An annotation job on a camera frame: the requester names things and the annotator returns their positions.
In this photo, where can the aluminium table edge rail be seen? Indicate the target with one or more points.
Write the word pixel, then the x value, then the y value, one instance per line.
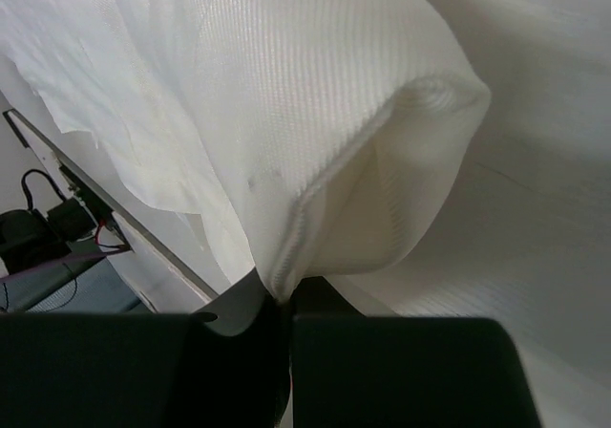
pixel 170 265

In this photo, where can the white pleated skirt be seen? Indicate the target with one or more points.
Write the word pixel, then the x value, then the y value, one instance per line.
pixel 312 137

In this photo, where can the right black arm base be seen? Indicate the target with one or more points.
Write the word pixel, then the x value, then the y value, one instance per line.
pixel 79 229

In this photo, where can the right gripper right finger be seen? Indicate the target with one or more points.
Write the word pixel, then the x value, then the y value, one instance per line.
pixel 355 370

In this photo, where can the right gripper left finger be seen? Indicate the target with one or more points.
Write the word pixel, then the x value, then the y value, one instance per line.
pixel 225 365

